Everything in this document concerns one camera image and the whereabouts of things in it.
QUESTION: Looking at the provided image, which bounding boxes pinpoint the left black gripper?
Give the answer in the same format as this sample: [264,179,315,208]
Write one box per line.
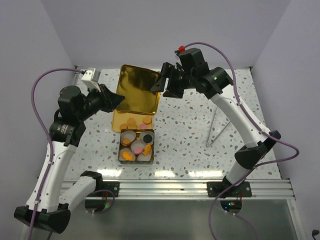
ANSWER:
[76,82,125,121]

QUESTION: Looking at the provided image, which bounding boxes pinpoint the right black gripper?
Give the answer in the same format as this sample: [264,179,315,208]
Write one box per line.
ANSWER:
[150,62,196,99]

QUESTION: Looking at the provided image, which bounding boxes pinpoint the gold tin lid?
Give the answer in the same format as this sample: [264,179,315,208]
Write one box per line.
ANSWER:
[116,64,160,116]

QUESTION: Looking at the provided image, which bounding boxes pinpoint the orange flower cookie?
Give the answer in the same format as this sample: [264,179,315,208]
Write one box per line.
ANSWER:
[121,137,132,146]

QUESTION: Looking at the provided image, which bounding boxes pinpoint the black sandwich cookie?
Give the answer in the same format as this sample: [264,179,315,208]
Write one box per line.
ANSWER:
[143,134,153,144]

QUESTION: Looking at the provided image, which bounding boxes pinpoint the pink round cookie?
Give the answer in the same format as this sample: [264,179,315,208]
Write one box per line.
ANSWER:
[139,123,148,130]
[133,147,144,155]

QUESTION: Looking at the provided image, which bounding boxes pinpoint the orange fish cookie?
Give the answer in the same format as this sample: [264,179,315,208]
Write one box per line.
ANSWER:
[121,151,134,161]
[142,144,152,156]

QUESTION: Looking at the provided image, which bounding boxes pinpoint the metal tongs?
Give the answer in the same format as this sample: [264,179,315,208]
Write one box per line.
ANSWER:
[206,107,230,147]

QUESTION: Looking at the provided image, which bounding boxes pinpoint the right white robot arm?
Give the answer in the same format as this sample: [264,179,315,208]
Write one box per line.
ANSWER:
[150,48,281,197]

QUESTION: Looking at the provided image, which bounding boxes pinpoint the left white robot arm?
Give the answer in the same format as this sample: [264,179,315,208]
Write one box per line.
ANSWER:
[14,84,125,234]

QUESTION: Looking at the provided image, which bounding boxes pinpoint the yellow plastic tray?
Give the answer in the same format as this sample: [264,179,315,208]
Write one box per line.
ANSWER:
[112,110,154,133]

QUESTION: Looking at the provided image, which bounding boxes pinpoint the white paper cup top left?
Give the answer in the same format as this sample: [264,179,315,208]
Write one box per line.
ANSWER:
[120,130,136,144]

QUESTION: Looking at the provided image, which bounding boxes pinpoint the white paper cup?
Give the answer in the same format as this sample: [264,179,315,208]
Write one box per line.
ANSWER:
[120,130,136,144]
[137,152,152,162]
[139,131,155,145]
[130,140,147,154]
[118,148,136,162]

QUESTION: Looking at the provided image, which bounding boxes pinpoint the orange round cookie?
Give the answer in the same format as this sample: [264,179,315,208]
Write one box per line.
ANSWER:
[142,115,153,125]

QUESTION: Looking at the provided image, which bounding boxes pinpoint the white paper cup top right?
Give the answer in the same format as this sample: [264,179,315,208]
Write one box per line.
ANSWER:
[139,131,155,145]

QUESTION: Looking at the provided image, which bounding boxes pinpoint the green gold cookie tin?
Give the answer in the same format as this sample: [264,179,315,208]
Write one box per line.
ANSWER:
[118,129,155,165]

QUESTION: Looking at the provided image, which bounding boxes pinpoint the white paper cup centre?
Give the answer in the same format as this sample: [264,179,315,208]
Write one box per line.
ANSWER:
[130,140,147,154]

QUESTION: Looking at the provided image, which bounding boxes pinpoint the white paper cup bottom left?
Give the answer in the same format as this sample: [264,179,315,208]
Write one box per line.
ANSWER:
[118,148,136,162]

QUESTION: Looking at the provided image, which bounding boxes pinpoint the white paper cup bottom right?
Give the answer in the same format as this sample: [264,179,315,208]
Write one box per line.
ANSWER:
[137,152,152,162]

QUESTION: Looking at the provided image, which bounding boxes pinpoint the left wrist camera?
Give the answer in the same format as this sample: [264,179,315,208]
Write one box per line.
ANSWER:
[81,68,101,91]

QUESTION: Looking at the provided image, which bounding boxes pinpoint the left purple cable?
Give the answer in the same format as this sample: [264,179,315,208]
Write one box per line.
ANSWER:
[27,68,116,240]

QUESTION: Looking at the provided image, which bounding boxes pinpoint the purple cable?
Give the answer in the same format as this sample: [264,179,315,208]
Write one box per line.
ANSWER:
[27,68,116,240]
[182,41,300,240]

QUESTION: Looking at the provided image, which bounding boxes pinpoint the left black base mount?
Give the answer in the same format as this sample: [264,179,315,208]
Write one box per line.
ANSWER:
[88,181,120,199]

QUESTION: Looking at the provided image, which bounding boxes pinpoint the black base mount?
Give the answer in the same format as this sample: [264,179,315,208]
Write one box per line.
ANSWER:
[206,181,253,198]
[88,181,120,199]

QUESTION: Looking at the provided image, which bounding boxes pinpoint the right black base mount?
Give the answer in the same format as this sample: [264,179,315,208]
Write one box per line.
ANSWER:
[206,181,253,198]

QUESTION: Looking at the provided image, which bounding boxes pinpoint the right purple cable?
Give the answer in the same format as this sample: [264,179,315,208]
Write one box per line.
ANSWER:
[182,41,300,240]

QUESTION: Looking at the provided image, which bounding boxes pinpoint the aluminium rail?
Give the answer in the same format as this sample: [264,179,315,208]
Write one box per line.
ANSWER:
[103,179,295,201]

